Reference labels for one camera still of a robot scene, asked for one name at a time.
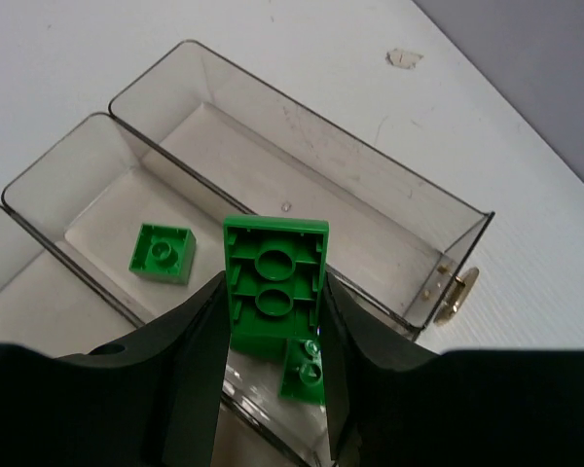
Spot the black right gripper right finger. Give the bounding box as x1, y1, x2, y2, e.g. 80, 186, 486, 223
320, 274, 584, 466

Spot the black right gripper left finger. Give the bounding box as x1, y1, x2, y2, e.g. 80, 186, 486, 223
0, 274, 230, 466

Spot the green small lego brick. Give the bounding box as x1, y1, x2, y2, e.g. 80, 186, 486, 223
128, 223, 197, 285

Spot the clear tiered plastic organizer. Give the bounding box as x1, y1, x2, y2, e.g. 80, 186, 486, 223
0, 39, 496, 467

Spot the small white tape scrap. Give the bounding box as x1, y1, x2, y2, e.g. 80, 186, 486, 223
385, 48, 423, 70

